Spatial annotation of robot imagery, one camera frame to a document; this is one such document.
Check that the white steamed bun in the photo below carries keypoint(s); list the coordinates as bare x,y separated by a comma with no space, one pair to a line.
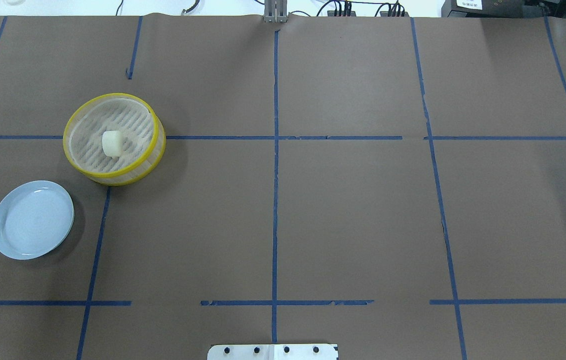
112,143

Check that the yellow bamboo steamer basket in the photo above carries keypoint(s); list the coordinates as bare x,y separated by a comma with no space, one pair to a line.
143,139

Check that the black device with label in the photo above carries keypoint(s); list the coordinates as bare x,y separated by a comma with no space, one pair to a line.
509,9

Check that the light blue plate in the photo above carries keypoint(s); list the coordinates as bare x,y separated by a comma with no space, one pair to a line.
35,218

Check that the aluminium frame post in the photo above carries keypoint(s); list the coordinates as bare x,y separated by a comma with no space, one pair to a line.
275,11

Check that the white mounting base plate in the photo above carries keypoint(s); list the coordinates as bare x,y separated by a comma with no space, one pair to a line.
290,351

